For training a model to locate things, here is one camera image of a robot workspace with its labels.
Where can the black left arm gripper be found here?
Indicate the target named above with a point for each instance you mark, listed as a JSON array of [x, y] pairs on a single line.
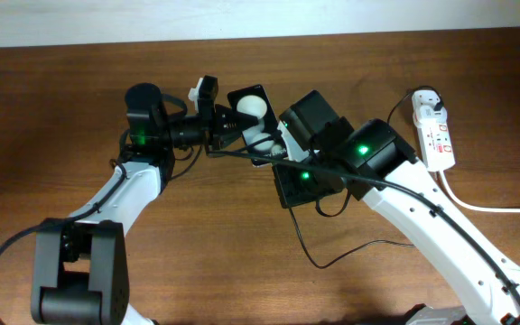
[[222, 114]]

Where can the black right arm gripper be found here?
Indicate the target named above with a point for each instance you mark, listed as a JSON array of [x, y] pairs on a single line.
[[290, 194]]

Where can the black Galaxy flip phone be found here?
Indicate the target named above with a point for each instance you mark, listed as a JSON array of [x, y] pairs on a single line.
[[260, 122]]

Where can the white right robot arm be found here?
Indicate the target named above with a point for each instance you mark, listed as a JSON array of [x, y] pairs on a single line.
[[376, 165]]

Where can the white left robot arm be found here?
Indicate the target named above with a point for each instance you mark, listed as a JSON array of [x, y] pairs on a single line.
[[80, 271]]

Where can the white USB charger plug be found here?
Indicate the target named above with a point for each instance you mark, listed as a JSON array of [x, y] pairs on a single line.
[[428, 108]]

